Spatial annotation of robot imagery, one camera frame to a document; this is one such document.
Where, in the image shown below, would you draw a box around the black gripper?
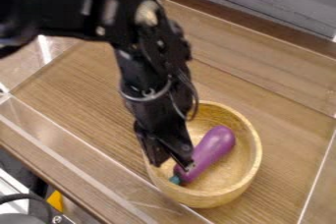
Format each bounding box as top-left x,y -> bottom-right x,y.
117,49 -> 198,171

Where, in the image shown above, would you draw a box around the black cable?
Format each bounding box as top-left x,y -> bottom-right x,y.
0,193 -> 54,221

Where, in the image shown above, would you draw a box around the yellow black base equipment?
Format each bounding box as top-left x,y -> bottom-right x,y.
0,148 -> 79,224

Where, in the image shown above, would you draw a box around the purple toy eggplant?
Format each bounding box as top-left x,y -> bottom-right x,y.
170,125 -> 237,185

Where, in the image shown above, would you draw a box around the clear acrylic tray walls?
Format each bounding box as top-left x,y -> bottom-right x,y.
0,1 -> 336,224

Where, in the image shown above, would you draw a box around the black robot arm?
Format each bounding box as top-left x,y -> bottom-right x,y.
0,0 -> 199,170

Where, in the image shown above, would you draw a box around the brown wooden bowl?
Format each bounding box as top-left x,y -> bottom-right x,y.
146,100 -> 263,208

